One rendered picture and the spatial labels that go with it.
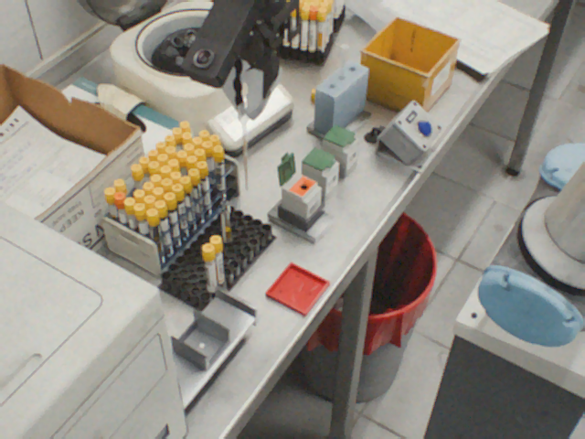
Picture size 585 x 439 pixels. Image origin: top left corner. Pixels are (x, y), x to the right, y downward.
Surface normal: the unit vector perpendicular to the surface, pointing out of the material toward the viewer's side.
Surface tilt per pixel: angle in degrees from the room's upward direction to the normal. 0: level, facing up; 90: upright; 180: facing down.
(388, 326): 95
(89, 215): 92
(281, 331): 0
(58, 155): 1
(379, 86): 90
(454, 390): 90
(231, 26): 29
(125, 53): 0
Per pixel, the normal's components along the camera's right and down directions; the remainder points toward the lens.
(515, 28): 0.02, -0.68
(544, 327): -0.57, 0.68
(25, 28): 0.84, 0.40
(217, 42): -0.23, -0.29
